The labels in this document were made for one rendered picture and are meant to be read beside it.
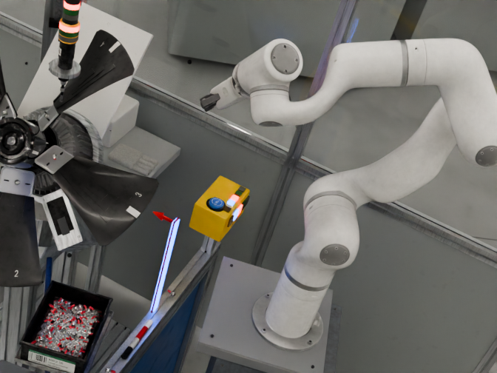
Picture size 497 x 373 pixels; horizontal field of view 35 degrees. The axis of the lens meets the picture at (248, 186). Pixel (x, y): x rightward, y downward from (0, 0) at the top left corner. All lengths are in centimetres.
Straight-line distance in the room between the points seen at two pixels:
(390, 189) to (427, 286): 97
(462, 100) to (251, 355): 80
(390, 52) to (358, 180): 34
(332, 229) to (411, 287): 99
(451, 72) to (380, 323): 140
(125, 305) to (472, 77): 204
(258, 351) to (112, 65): 78
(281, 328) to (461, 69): 80
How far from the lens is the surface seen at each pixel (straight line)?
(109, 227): 189
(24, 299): 256
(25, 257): 204
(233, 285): 208
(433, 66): 154
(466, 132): 158
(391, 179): 169
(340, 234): 169
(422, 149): 168
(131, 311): 323
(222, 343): 194
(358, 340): 287
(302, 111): 150
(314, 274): 183
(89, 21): 228
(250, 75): 154
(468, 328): 270
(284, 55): 150
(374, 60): 153
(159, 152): 261
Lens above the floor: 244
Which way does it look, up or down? 38 degrees down
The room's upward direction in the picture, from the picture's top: 18 degrees clockwise
